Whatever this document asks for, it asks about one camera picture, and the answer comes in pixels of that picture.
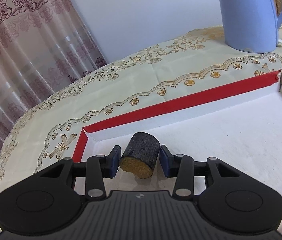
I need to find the cream embroidered tablecloth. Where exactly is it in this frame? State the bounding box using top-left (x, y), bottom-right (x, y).
top-left (0, 26), bottom-right (282, 193)

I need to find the red shallow cardboard box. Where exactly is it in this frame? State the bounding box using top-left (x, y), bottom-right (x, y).
top-left (73, 72), bottom-right (282, 233)

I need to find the dark eggplant piece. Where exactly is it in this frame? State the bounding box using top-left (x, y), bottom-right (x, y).
top-left (119, 132), bottom-right (160, 179)

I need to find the pink floral curtain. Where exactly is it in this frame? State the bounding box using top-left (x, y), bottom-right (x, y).
top-left (0, 0), bottom-right (106, 150)

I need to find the blue electric kettle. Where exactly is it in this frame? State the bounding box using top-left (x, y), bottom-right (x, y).
top-left (219, 0), bottom-right (282, 53)

